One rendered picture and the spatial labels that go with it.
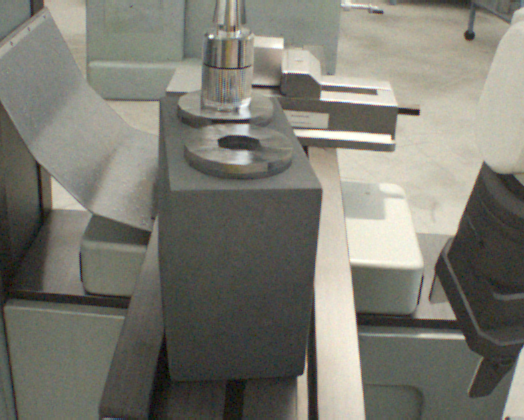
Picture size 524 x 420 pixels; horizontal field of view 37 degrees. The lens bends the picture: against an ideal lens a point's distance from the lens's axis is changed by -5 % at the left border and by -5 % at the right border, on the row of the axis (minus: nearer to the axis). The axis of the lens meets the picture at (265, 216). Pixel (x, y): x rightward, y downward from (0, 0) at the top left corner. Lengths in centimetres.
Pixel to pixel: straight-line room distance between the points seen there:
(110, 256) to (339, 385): 52
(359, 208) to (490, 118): 75
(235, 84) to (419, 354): 62
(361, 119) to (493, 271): 63
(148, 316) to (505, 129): 42
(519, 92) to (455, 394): 82
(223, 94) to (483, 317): 30
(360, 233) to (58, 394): 54
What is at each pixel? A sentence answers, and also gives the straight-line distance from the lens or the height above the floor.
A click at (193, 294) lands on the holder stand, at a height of 102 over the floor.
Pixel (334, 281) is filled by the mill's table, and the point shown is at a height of 93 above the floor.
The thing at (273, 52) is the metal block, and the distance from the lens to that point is 122.
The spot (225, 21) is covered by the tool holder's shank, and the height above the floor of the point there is 121.
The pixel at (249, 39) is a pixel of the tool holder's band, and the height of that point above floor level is 119.
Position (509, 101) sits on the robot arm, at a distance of 54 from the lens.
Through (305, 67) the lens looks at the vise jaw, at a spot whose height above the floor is 104.
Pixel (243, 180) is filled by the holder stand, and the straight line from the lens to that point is 65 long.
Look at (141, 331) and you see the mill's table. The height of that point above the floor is 93.
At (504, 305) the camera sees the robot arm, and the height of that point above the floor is 105.
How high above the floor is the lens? 138
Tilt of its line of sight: 27 degrees down
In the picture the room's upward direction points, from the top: 4 degrees clockwise
